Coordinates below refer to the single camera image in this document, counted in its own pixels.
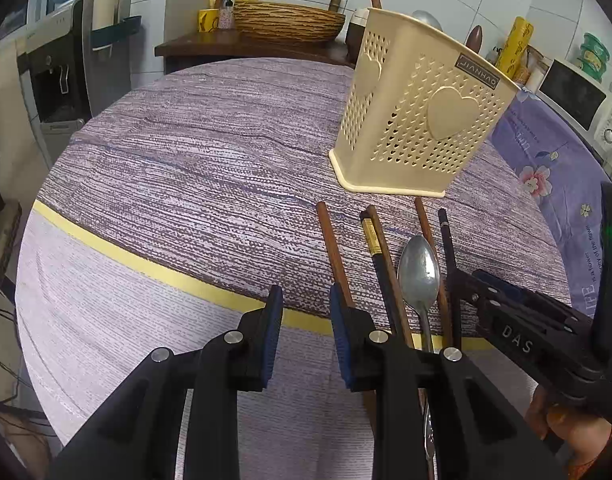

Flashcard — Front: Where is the cream paper cup sleeve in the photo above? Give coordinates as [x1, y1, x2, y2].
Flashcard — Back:
[93, 0, 125, 31]

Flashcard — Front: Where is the dark wooden counter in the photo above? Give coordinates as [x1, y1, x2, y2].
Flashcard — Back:
[155, 30, 357, 73]

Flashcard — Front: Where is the grey water dispenser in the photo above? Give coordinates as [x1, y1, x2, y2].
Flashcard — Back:
[16, 0, 94, 136]

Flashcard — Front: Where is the cream perforated utensil holder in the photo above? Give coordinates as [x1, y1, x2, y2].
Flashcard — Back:
[329, 7, 521, 198]

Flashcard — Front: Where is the white microwave oven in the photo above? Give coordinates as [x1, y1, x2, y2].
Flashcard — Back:
[536, 57, 612, 148]

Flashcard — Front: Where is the yellow printed roll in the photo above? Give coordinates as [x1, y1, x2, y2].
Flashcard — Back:
[496, 16, 534, 81]

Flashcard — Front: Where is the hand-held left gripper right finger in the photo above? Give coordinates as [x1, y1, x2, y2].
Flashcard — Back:
[328, 282, 569, 480]

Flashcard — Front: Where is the dark chopstick gold band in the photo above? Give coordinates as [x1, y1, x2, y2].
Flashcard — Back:
[359, 210, 401, 338]

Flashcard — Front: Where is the black chopstick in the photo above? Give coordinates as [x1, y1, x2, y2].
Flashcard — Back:
[437, 207, 461, 291]

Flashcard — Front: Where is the purple floral cloth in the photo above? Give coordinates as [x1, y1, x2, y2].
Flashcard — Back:
[488, 87, 612, 321]

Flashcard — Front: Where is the black cable bundle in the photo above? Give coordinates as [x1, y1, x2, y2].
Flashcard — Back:
[0, 285, 51, 436]

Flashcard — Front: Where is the person's right hand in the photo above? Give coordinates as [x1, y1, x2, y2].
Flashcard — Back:
[528, 387, 612, 466]

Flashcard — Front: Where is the woven basket basin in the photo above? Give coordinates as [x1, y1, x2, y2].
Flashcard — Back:
[233, 1, 347, 44]

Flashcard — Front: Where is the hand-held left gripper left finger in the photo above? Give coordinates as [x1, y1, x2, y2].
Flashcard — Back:
[48, 285, 285, 480]

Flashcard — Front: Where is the dark green cup holder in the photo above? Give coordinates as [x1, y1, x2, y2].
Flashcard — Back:
[88, 15, 142, 56]

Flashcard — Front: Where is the metal spoon ornate handle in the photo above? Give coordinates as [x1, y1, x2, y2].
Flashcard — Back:
[397, 235, 441, 480]

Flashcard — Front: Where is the glass jar wooden lid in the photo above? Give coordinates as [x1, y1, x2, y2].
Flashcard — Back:
[521, 46, 551, 92]

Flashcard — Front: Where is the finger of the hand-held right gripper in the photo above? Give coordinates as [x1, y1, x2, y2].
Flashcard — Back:
[473, 269, 594, 338]
[446, 267, 594, 383]

